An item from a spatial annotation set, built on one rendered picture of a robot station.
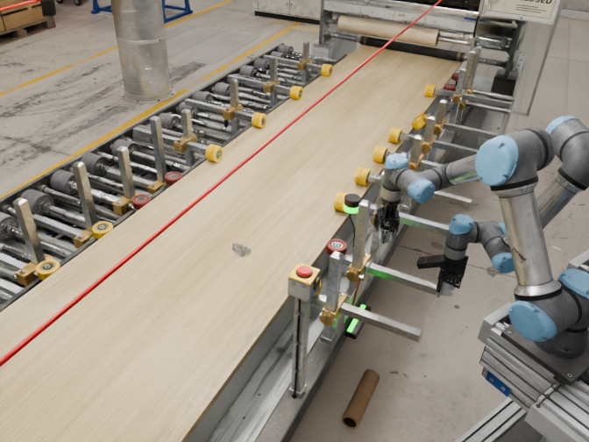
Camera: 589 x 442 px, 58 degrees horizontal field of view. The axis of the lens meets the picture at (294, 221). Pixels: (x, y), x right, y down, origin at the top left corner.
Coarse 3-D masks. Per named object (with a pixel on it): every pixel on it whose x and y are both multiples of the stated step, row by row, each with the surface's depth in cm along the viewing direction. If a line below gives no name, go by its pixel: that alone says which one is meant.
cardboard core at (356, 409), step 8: (368, 376) 259; (376, 376) 260; (360, 384) 256; (368, 384) 255; (376, 384) 259; (360, 392) 251; (368, 392) 252; (352, 400) 248; (360, 400) 247; (368, 400) 251; (352, 408) 244; (360, 408) 245; (344, 416) 242; (352, 416) 240; (360, 416) 243; (352, 424) 244
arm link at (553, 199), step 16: (576, 144) 152; (576, 160) 151; (560, 176) 154; (576, 176) 151; (544, 192) 159; (560, 192) 155; (576, 192) 154; (544, 208) 158; (560, 208) 157; (544, 224) 160; (496, 240) 172; (496, 256) 168
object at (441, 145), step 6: (402, 132) 282; (402, 138) 281; (408, 138) 279; (438, 144) 274; (444, 144) 273; (450, 144) 273; (450, 150) 273; (456, 150) 271; (462, 150) 270; (468, 150) 268; (474, 150) 268
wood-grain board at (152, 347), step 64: (384, 64) 390; (256, 128) 294; (320, 128) 297; (384, 128) 300; (192, 192) 238; (256, 192) 240; (320, 192) 242; (192, 256) 201; (256, 256) 202; (320, 256) 207; (0, 320) 171; (64, 320) 172; (128, 320) 173; (192, 320) 174; (256, 320) 175; (0, 384) 151; (64, 384) 152; (128, 384) 153; (192, 384) 153
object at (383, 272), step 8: (344, 256) 210; (344, 264) 210; (368, 264) 207; (368, 272) 207; (376, 272) 205; (384, 272) 203; (392, 272) 203; (400, 272) 204; (392, 280) 204; (400, 280) 202; (408, 280) 200; (416, 280) 200; (424, 280) 200; (416, 288) 200; (424, 288) 198; (432, 288) 197
